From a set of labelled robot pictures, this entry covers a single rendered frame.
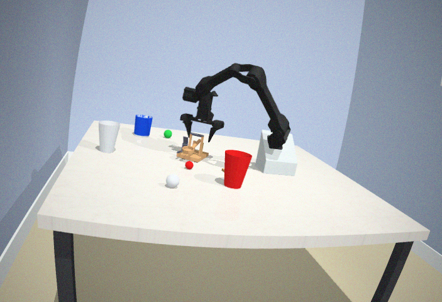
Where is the white ball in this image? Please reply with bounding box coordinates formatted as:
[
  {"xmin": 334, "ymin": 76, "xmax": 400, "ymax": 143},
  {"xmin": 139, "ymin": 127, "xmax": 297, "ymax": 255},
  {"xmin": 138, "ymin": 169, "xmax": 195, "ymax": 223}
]
[{"xmin": 166, "ymin": 174, "xmax": 179, "ymax": 187}]

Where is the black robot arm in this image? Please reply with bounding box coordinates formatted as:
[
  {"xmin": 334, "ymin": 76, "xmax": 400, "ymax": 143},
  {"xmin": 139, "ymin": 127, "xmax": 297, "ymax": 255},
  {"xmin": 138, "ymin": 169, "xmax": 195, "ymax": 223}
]
[{"xmin": 182, "ymin": 64, "xmax": 290, "ymax": 150}]

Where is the grey paper cup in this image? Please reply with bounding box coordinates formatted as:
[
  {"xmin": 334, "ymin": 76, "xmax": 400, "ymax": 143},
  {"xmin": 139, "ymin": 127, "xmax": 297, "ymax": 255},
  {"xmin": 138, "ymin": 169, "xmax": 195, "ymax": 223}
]
[{"xmin": 98, "ymin": 120, "xmax": 121, "ymax": 154}]

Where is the red plastic cup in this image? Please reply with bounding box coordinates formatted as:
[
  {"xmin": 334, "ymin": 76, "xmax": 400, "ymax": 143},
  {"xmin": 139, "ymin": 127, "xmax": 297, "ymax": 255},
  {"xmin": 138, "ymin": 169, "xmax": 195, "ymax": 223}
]
[{"xmin": 224, "ymin": 150, "xmax": 252, "ymax": 189}]

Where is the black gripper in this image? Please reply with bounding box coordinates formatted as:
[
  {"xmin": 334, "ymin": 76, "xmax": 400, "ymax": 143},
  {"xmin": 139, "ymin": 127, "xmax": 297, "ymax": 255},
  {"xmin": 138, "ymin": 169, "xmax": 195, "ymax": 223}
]
[{"xmin": 180, "ymin": 104, "xmax": 224, "ymax": 143}]

